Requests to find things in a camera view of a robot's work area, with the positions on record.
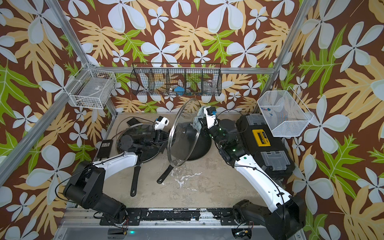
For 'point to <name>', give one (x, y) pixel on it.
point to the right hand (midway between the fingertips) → (199, 117)
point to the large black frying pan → (136, 171)
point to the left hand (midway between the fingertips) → (174, 140)
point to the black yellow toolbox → (265, 147)
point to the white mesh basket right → (284, 112)
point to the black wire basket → (176, 79)
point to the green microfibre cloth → (196, 123)
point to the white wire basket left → (91, 88)
